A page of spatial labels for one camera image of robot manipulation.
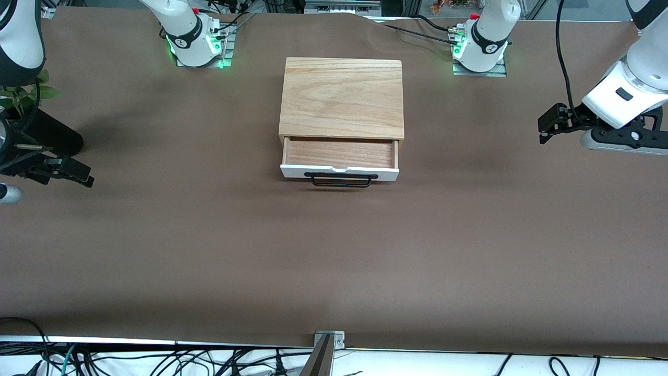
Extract black right base cable bundle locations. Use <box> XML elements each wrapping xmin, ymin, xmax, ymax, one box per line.
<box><xmin>201</xmin><ymin>0</ymin><xmax>257</xmax><ymax>40</ymax></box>

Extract grey metal rack box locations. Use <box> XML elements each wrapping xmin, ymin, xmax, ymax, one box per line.
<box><xmin>305</xmin><ymin>0</ymin><xmax>382</xmax><ymax>16</ymax></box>

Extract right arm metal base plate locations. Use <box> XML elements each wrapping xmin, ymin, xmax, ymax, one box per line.
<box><xmin>175</xmin><ymin>23</ymin><xmax>238</xmax><ymax>69</ymax></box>

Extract white drawer with black handle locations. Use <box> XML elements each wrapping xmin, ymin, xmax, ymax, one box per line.
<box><xmin>280</xmin><ymin>137</ymin><xmax>401</xmax><ymax>187</ymax></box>

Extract black left base power cable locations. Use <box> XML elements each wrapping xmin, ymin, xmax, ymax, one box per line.
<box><xmin>365</xmin><ymin>14</ymin><xmax>461</xmax><ymax>43</ymax></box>

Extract brown paper table cover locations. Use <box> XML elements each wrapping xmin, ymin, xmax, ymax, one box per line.
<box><xmin>0</xmin><ymin>6</ymin><xmax>668</xmax><ymax>359</ymax></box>

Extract orange artificial flowers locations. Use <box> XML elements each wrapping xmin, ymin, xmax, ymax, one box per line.
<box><xmin>431</xmin><ymin>0</ymin><xmax>470</xmax><ymax>14</ymax></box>

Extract teal cable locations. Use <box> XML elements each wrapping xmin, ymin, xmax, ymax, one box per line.
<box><xmin>59</xmin><ymin>345</ymin><xmax>77</xmax><ymax>376</ymax></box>

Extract light wooden drawer cabinet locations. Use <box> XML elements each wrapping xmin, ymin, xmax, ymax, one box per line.
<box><xmin>278</xmin><ymin>56</ymin><xmax>406</xmax><ymax>148</ymax></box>

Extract small metal corner bracket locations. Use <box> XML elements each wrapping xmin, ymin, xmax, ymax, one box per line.
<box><xmin>314</xmin><ymin>330</ymin><xmax>346</xmax><ymax>350</ymax></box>

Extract black cylindrical vase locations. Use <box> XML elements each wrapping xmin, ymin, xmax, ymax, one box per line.
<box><xmin>0</xmin><ymin>107</ymin><xmax>84</xmax><ymax>157</ymax></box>

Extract black looped floor cable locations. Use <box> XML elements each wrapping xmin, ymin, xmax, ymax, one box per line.
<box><xmin>0</xmin><ymin>316</ymin><xmax>51</xmax><ymax>366</ymax></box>

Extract aluminium camera pole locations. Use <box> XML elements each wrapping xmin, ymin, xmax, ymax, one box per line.
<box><xmin>300</xmin><ymin>334</ymin><xmax>335</xmax><ymax>376</ymax></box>

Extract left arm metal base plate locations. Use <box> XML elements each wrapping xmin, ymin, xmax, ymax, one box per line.
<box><xmin>452</xmin><ymin>56</ymin><xmax>508</xmax><ymax>78</ymax></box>

